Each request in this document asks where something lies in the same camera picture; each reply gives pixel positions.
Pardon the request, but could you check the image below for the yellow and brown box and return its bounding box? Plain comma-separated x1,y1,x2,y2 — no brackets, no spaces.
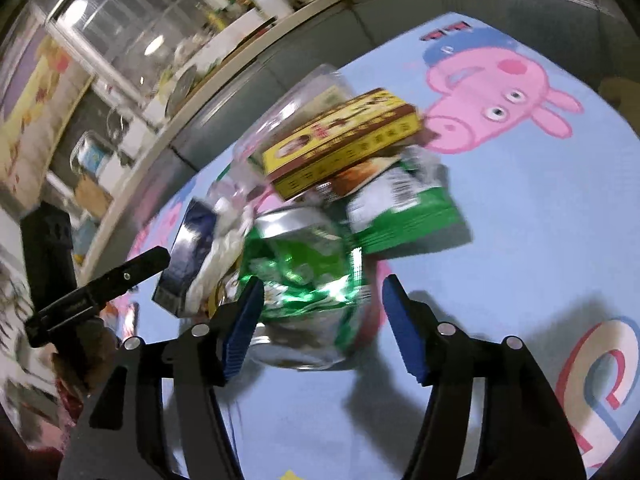
261,88,422,200

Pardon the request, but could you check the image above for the person's left hand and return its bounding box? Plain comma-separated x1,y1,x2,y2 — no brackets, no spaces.
54,312,123,398

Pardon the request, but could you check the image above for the white crumpled snack bag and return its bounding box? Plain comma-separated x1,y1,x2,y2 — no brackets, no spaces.
187,200,256,311

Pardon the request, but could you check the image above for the clear glass jar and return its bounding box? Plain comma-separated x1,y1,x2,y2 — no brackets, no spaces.
70,130,126,181

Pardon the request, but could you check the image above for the dark blue snack packet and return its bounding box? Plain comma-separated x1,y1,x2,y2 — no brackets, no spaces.
151,198,219,317

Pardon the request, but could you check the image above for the glass door cabinet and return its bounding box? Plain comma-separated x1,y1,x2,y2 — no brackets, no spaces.
47,0,226,126

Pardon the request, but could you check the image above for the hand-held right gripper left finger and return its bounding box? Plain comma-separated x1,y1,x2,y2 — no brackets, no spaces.
60,276,266,480

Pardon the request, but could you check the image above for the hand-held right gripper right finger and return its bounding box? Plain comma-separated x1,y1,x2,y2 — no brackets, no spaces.
381,274,587,480

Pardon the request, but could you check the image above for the green foil snack bag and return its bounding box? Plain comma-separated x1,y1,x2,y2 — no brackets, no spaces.
239,206,375,371

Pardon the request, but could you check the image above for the green snack packet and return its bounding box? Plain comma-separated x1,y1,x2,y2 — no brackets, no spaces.
345,145,463,256

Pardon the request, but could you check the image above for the clear plastic bottle white label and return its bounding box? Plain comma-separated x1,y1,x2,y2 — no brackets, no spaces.
232,64,353,196

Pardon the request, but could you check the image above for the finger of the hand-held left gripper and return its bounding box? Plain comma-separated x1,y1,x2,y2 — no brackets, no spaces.
88,246,172,306

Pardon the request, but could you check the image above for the yellow wall poster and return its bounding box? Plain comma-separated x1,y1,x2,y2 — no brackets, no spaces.
0,35,93,196

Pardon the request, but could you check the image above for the cartoon printed play mat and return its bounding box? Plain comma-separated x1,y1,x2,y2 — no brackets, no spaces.
117,10,640,480

